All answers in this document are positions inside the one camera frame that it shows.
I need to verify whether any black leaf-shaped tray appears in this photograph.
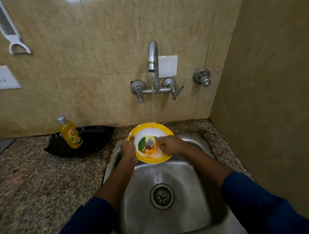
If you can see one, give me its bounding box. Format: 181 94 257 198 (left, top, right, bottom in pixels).
43 125 116 159

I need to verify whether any white power socket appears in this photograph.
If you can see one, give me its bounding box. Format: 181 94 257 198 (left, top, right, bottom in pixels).
0 65 22 90

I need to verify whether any steel wall valve knob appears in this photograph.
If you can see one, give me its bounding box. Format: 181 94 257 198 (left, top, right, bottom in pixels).
193 68 212 87

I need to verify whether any white hanging peeler grater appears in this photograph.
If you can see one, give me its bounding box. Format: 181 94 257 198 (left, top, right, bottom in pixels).
0 1 32 55

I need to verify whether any yellow dish soap bottle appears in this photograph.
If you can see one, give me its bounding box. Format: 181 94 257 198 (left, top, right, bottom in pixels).
57 116 83 149

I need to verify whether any stainless steel sink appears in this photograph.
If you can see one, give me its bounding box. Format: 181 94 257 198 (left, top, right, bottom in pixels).
102 133 249 234

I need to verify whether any steel sink drain strainer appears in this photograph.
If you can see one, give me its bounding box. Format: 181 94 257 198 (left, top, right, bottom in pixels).
149 183 175 211

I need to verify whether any person's right hand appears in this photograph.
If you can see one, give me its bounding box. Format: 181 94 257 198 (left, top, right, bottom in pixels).
155 135 188 157

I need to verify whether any person's left hand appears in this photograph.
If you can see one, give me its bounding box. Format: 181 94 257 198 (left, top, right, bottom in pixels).
120 134 138 166

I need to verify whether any person's left forearm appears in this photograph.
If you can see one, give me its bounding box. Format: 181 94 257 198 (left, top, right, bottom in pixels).
59 159 138 234

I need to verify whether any steel wall faucet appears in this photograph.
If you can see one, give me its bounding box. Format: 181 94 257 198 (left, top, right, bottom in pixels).
130 40 185 104

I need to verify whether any yellow rimmed plate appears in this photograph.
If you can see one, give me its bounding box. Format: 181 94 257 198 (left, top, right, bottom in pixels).
127 122 175 164

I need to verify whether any person's right forearm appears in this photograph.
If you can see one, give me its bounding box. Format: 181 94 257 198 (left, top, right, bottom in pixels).
182 144 309 234

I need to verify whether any grey drying mat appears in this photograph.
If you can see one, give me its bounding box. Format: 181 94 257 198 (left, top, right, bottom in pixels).
0 139 15 155

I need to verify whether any white switch plate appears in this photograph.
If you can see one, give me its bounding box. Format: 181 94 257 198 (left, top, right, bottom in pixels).
158 55 178 78

